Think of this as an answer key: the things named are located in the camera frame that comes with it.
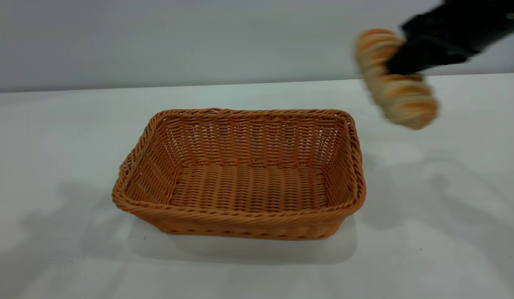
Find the striped bread roll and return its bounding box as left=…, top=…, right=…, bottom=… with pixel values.
left=354, top=28, right=440, bottom=130

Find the orange woven wicker basket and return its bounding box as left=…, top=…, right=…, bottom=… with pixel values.
left=112, top=108, right=367, bottom=241

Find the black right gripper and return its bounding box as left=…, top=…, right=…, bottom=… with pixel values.
left=386, top=8, right=492, bottom=76

